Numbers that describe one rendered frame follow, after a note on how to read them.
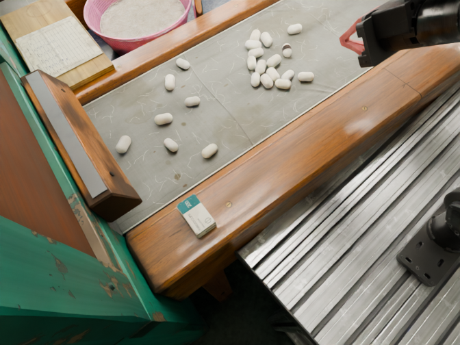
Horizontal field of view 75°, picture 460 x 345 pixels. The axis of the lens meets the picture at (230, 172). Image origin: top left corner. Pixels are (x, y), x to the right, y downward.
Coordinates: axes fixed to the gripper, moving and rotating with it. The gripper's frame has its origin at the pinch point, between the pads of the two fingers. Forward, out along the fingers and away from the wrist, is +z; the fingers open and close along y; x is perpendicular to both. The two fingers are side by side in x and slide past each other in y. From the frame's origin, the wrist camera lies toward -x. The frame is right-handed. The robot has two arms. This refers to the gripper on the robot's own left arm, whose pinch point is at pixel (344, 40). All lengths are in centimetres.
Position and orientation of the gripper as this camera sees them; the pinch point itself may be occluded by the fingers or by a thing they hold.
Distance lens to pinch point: 59.4
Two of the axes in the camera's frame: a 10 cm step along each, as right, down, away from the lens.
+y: -8.1, 5.4, -2.3
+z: -4.1, -2.4, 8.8
